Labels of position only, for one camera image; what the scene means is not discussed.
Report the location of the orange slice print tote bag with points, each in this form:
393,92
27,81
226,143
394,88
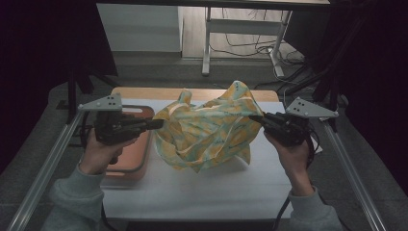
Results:
208,128

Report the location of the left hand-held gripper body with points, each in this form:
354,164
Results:
110,126

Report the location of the pink tray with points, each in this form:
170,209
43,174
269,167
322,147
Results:
134,154

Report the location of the black metal stand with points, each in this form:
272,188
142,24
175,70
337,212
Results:
330,64
72,93

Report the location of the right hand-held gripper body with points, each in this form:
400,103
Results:
293,126

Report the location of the white desk frame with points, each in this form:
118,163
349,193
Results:
243,27

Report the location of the aluminium rail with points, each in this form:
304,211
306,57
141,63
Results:
352,176
41,173

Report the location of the white cabinet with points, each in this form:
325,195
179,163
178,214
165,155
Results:
141,29

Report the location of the person's right hand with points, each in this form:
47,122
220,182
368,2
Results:
293,160

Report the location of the person's left hand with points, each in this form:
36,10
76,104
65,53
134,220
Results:
97,154

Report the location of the dark curtain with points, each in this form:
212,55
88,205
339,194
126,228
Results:
35,64
378,80

